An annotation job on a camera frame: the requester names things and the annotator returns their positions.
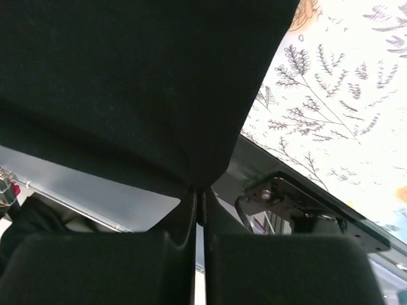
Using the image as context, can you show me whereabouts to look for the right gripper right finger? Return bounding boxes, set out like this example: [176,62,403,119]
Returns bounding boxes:
[201,189,254,304]

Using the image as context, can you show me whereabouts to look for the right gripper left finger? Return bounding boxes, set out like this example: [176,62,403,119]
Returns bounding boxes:
[151,186,197,304]

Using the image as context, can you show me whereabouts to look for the black t-shirt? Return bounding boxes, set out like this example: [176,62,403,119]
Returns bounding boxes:
[1,1,298,198]

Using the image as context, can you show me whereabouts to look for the floral patterned table mat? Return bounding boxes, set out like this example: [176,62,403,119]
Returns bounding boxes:
[242,1,406,239]

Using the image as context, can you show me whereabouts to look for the aluminium frame rail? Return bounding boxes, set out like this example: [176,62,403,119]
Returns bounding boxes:
[1,147,179,232]

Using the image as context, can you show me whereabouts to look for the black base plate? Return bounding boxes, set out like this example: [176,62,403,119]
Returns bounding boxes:
[213,137,406,255]

